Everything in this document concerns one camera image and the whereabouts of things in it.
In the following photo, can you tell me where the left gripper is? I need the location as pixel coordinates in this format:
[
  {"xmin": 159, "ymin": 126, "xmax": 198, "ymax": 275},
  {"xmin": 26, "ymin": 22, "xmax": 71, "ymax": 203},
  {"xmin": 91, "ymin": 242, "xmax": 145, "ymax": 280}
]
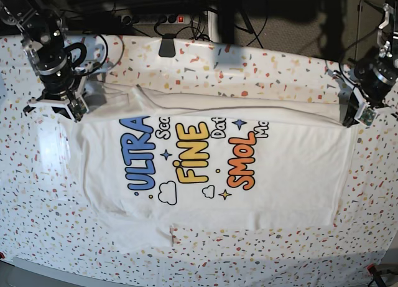
[{"xmin": 342, "ymin": 87, "xmax": 391, "ymax": 127}]

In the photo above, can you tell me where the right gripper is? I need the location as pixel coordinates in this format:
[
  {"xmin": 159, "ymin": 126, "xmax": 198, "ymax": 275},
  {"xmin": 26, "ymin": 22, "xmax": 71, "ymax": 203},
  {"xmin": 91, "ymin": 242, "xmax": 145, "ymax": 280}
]
[{"xmin": 26, "ymin": 78, "xmax": 89, "ymax": 122}]

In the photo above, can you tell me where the white printed T-shirt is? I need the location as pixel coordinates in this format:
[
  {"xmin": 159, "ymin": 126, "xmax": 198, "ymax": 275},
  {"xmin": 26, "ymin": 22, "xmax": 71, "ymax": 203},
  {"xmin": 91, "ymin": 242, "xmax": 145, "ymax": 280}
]
[{"xmin": 65, "ymin": 85, "xmax": 356, "ymax": 253}]

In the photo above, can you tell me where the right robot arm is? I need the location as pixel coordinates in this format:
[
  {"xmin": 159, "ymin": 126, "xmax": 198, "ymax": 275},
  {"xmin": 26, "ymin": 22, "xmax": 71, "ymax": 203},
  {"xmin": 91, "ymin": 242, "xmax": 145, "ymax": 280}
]
[{"xmin": 1, "ymin": 0, "xmax": 88, "ymax": 122}]

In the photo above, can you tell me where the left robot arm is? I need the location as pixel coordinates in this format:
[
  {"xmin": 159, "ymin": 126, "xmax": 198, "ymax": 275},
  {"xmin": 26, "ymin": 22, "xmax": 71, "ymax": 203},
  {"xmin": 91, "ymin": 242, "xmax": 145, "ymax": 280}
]
[{"xmin": 334, "ymin": 0, "xmax": 397, "ymax": 128}]

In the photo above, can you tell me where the white power strip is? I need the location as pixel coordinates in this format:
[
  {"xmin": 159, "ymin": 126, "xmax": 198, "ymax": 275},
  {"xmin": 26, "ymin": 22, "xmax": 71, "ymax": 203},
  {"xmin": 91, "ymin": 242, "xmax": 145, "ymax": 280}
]
[{"xmin": 118, "ymin": 14, "xmax": 191, "ymax": 25}]

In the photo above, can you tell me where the terrazzo pattern tablecloth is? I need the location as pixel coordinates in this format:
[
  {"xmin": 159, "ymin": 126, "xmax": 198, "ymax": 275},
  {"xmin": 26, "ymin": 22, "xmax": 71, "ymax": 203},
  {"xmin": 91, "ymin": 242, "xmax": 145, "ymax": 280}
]
[{"xmin": 0, "ymin": 33, "xmax": 398, "ymax": 287}]

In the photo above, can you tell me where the black table clamp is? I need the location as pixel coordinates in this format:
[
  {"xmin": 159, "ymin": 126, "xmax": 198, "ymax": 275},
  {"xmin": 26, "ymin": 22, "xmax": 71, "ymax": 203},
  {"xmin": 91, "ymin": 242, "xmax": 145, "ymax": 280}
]
[{"xmin": 158, "ymin": 34, "xmax": 176, "ymax": 58}]

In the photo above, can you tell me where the red clamp right corner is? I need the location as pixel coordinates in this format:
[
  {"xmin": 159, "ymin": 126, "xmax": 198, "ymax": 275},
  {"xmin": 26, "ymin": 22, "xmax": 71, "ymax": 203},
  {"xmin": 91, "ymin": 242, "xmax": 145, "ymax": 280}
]
[{"xmin": 366, "ymin": 264, "xmax": 377, "ymax": 276}]

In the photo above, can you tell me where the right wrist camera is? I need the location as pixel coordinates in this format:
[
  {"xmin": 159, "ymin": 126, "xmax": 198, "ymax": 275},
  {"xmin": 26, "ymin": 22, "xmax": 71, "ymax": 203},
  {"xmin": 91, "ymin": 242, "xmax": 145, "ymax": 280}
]
[{"xmin": 68, "ymin": 98, "xmax": 88, "ymax": 122}]

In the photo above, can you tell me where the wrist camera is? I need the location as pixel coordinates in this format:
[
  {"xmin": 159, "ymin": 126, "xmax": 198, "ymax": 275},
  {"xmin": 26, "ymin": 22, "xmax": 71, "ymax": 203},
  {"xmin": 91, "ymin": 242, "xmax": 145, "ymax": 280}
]
[
  {"xmin": 359, "ymin": 108, "xmax": 377, "ymax": 127},
  {"xmin": 68, "ymin": 98, "xmax": 88, "ymax": 122}
]

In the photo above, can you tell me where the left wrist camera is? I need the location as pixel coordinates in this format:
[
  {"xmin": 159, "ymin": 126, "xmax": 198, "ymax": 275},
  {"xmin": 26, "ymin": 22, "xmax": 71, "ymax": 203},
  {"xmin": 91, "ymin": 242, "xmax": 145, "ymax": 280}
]
[{"xmin": 359, "ymin": 108, "xmax": 377, "ymax": 127}]

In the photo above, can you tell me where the metal stand frame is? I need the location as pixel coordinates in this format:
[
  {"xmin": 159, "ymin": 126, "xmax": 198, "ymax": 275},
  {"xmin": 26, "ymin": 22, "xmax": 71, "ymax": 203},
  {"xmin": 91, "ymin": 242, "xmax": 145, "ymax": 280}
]
[{"xmin": 345, "ymin": 0, "xmax": 384, "ymax": 70}]

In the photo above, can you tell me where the black camera pole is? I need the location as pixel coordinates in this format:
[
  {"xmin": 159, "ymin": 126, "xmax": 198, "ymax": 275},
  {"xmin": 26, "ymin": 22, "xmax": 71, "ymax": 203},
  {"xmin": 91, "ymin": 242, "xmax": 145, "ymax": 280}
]
[{"xmin": 215, "ymin": 0, "xmax": 241, "ymax": 44}]

